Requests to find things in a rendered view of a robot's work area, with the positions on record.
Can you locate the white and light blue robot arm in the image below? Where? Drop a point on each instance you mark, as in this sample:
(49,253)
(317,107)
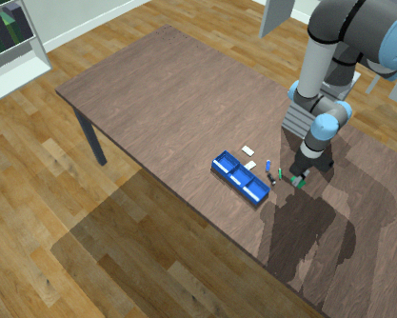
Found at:
(368,36)

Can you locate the blue three-compartment bin rack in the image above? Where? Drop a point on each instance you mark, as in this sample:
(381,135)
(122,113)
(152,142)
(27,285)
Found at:
(240,177)

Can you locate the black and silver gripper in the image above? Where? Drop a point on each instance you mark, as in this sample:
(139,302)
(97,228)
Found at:
(305,158)

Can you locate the black aa battery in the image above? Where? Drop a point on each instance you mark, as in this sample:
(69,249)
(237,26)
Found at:
(271,178)

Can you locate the white domino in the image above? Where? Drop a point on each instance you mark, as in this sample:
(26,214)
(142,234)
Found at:
(250,165)
(247,150)

